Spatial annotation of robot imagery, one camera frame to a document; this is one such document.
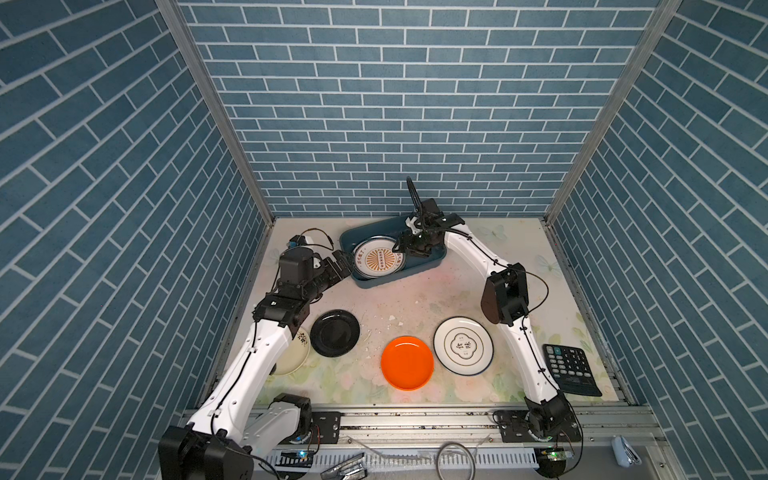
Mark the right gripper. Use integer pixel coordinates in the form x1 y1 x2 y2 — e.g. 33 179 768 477
390 230 437 259

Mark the white plate orange sunburst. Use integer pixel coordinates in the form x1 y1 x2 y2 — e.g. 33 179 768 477
352 236 406 279

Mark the cream plate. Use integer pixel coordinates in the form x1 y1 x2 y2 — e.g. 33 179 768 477
274 328 311 376

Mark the white plate quatrefoil pattern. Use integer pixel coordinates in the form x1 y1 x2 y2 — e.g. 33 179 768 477
432 317 494 377

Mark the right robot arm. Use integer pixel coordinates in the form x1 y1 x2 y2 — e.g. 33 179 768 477
393 191 576 441

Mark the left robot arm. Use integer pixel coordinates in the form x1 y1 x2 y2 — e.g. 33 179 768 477
158 246 352 479

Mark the teal plastic bin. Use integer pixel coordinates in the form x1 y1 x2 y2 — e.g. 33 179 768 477
340 215 447 288

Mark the black plate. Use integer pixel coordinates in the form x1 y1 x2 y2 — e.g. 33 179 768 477
310 309 360 358

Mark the metal binder clip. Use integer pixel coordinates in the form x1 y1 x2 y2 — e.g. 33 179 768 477
320 453 368 480

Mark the black calculator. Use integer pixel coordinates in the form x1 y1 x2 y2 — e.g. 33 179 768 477
543 344 602 398

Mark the small blue white object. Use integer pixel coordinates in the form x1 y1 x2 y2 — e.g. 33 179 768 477
611 436 643 468

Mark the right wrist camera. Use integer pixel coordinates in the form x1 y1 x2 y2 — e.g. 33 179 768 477
405 217 421 235

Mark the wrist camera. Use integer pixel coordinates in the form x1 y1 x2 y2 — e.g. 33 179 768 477
287 234 314 249
405 217 421 235

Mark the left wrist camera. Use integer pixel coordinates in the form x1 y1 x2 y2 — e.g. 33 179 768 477
287 234 314 249

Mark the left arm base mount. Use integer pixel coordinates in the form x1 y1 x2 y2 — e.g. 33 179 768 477
279 411 342 445

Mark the looped grey cable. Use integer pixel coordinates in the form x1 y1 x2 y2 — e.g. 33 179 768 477
434 441 477 480

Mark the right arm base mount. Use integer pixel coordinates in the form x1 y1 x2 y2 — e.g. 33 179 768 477
490 409 583 443

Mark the aluminium rail frame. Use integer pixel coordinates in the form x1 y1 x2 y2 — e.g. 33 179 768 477
243 406 683 479

